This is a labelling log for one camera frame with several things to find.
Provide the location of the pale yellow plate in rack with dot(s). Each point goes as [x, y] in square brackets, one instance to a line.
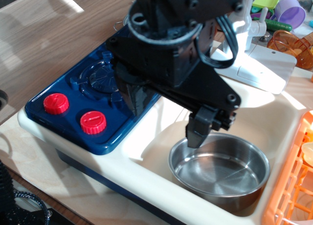
[307, 151]

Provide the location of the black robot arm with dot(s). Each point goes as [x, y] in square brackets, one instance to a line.
[159, 16]

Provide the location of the cream toy sink unit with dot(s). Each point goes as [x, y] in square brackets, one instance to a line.
[138, 167]

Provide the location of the red stove knob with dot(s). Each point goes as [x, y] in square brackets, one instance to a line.
[93, 122]
[56, 103]

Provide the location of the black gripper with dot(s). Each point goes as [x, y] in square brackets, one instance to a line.
[178, 67]

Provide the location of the red right stove knob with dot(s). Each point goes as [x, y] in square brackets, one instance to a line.
[93, 122]

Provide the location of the steel pot with handle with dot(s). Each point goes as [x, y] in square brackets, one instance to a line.
[120, 24]

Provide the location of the purple plastic cup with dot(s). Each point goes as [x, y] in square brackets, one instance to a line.
[289, 12]

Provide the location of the orange plastic dish rack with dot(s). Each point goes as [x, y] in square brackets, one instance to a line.
[291, 202]

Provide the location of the red left stove knob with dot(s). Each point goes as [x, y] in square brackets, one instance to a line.
[56, 103]

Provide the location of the round steel pan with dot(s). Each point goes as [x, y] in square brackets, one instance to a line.
[226, 170]

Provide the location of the blue toy stove top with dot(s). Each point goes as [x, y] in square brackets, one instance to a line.
[89, 86]

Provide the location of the green plastic toy vegetable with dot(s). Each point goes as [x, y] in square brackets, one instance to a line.
[272, 25]

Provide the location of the amber transparent cup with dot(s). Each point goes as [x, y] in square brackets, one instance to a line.
[299, 48]

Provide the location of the white toy faucet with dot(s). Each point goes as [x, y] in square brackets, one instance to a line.
[257, 65]

